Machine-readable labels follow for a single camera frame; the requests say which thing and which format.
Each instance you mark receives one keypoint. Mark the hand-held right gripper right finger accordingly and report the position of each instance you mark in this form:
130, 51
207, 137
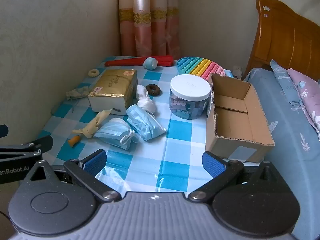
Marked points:
213, 165

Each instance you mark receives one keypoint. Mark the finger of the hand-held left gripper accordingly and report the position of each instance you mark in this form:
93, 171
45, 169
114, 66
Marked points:
37, 143
3, 131

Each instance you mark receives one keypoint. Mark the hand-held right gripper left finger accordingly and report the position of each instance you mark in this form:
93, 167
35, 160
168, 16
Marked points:
96, 161

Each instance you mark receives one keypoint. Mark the small orange rubber piece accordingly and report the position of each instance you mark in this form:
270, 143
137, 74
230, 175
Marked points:
73, 140

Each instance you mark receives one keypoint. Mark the cardboard box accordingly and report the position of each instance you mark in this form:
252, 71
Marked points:
232, 140

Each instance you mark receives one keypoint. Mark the beige rubber glove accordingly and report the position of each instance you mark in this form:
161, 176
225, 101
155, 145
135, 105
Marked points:
91, 127

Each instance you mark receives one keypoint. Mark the pale green cloth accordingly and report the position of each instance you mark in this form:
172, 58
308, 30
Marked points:
77, 92

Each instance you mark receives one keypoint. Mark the white sock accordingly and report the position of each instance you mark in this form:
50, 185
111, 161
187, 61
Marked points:
147, 103

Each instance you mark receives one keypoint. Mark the light blue round toy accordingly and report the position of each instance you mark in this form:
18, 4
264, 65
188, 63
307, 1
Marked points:
150, 63

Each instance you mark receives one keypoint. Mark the blue checkered tablecloth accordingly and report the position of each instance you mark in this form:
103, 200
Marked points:
155, 155

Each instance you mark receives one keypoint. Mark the gold tissue pack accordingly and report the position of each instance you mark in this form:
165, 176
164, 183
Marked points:
112, 85

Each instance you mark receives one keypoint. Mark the plastic jar with white lid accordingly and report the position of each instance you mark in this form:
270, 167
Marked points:
190, 87

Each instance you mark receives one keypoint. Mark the light blue packet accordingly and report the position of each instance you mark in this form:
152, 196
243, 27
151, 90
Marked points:
228, 73

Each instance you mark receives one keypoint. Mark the small white figurine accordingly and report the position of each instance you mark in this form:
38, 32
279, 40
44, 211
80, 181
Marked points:
237, 72

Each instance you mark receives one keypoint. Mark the rainbow silicone bubble toy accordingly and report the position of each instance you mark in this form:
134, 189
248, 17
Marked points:
197, 66

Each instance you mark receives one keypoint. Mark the red folding fan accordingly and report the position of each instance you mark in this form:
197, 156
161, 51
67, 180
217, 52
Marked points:
125, 61

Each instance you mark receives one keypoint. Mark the blue floral pillow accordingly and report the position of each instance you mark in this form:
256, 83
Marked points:
282, 80

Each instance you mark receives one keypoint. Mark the pink floral pillow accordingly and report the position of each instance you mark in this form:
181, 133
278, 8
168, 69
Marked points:
310, 95

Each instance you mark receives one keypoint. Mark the wooden bed headboard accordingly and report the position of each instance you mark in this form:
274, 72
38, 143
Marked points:
282, 42

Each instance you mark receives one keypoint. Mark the pink curtain with gold band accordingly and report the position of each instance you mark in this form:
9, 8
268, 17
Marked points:
147, 30

